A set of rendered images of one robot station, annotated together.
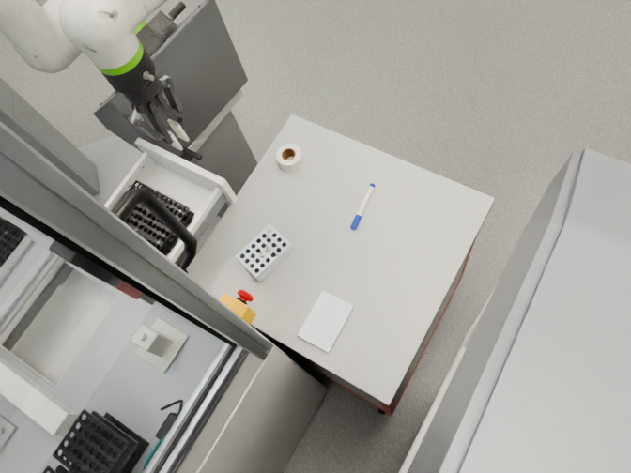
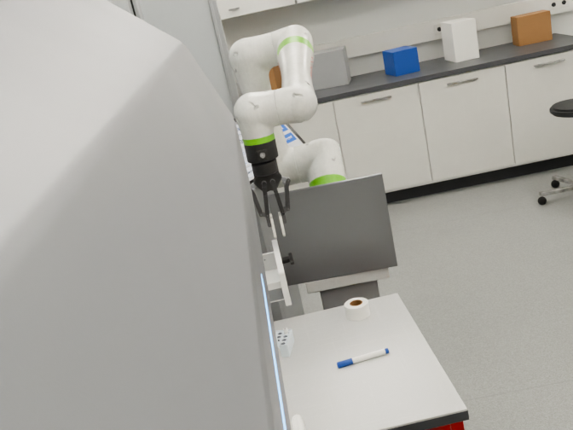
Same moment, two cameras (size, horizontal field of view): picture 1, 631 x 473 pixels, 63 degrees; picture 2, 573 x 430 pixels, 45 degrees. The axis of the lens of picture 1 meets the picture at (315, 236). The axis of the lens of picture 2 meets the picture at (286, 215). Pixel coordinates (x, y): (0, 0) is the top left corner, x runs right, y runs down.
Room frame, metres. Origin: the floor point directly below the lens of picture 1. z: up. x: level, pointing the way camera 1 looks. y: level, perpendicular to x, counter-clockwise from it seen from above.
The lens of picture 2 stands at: (-0.72, -1.00, 1.69)
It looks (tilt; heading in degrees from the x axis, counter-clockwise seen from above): 18 degrees down; 38
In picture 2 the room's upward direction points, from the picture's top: 12 degrees counter-clockwise
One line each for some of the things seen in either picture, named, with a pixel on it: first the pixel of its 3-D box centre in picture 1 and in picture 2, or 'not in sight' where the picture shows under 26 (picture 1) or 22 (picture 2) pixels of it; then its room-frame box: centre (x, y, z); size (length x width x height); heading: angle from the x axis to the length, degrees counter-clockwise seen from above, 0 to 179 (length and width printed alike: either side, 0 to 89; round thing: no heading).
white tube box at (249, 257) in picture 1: (264, 252); (269, 345); (0.54, 0.14, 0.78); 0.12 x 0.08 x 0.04; 114
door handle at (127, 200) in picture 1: (161, 232); not in sight; (0.32, 0.17, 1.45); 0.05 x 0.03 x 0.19; 129
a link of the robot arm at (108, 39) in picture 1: (102, 23); (257, 116); (0.80, 0.21, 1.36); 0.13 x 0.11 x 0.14; 121
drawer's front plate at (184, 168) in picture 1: (186, 170); (280, 270); (0.80, 0.25, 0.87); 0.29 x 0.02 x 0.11; 39
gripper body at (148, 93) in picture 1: (145, 91); (266, 175); (0.79, 0.21, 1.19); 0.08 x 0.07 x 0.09; 129
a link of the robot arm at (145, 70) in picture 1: (129, 67); (261, 151); (0.79, 0.21, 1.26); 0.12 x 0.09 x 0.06; 39
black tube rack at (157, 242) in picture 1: (142, 234); not in sight; (0.68, 0.40, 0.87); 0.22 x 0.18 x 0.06; 129
